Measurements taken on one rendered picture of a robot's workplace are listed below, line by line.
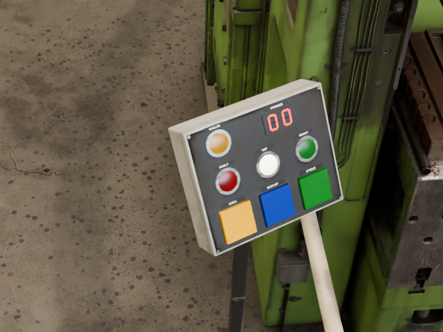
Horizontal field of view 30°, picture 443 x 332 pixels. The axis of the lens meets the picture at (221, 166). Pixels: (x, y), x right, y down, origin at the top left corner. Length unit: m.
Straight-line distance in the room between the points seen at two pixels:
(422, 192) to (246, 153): 0.54
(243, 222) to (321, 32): 0.48
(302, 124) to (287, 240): 0.72
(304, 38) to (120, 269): 1.31
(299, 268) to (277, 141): 0.78
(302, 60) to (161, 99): 1.66
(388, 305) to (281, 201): 0.76
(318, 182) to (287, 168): 0.09
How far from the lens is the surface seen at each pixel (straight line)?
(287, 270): 2.47
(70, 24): 4.01
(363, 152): 2.23
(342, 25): 1.90
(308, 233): 2.24
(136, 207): 3.13
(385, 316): 2.51
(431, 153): 2.08
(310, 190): 1.83
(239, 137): 1.72
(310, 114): 1.80
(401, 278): 2.35
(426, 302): 2.48
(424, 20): 2.43
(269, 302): 2.70
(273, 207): 1.78
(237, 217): 1.75
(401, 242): 2.22
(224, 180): 1.71
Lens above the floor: 2.34
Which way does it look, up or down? 46 degrees down
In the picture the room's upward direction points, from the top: 3 degrees clockwise
